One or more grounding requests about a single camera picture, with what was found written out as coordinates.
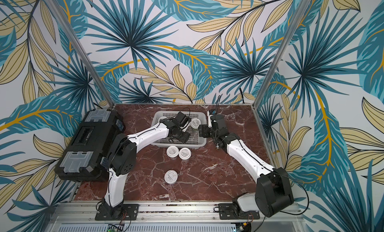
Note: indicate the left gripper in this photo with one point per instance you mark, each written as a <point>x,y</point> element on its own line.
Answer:
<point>184,138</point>

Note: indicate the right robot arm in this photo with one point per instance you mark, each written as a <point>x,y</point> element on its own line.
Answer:
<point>273,190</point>

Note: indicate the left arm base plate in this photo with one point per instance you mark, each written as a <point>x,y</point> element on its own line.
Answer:
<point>118,213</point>

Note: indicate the black toolbox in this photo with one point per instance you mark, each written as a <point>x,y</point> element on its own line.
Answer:
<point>85,158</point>

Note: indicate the aluminium corner post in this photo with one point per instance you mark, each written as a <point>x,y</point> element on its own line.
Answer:
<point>299,13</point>
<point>59,14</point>

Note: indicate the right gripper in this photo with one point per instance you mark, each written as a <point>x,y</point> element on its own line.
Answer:
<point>203,131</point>

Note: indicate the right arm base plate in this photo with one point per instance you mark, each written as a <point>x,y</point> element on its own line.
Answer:
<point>230,211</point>

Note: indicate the right aluminium corner post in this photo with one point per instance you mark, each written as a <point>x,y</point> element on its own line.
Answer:
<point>299,13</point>

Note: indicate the white yogurt cup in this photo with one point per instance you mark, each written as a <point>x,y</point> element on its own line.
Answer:
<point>172,152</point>
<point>171,177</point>
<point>185,153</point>
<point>195,123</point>

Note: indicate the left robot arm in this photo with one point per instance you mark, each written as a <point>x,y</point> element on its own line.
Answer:
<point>123,153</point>

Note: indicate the aluminium rail frame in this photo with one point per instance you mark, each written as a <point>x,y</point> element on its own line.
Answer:
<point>161,216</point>

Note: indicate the left aluminium corner post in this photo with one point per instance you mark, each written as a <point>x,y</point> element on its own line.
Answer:
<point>59,14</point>

